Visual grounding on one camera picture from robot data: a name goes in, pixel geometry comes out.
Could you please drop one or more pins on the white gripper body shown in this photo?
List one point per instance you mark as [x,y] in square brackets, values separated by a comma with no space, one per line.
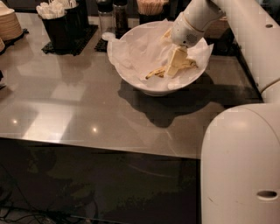
[184,34]

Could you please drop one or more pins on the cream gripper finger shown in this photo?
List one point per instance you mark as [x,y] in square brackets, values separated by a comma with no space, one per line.
[167,36]
[176,58]

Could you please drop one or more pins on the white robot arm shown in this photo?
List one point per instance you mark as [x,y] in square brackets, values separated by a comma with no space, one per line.
[240,153]

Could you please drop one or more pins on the white bowl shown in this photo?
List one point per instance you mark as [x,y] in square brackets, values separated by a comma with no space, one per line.
[140,58]

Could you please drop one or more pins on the wooden stirrer cup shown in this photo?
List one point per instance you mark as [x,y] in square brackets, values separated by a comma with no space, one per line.
[150,10]

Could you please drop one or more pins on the white paper liner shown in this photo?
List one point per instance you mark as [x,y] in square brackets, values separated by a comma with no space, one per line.
[137,52]

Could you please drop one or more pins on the pepper grinder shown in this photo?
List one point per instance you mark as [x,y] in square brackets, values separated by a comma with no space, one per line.
[121,18]

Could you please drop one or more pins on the salt grinder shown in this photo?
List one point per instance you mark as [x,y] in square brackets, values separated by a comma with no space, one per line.
[106,19]

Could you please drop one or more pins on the small black mat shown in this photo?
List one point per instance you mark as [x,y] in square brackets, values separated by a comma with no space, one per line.
[101,46]

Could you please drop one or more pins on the black rubber mat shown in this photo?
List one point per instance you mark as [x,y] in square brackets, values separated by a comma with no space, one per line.
[62,45]

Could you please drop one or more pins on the black cutlery holder rear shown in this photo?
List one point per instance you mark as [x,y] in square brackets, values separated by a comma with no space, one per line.
[77,17]

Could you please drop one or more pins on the black cutlery holder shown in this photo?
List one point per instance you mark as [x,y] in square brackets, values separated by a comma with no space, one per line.
[53,16]
[77,17]

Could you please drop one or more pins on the black cutlery holder front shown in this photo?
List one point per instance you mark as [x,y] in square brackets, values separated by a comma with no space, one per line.
[53,16]

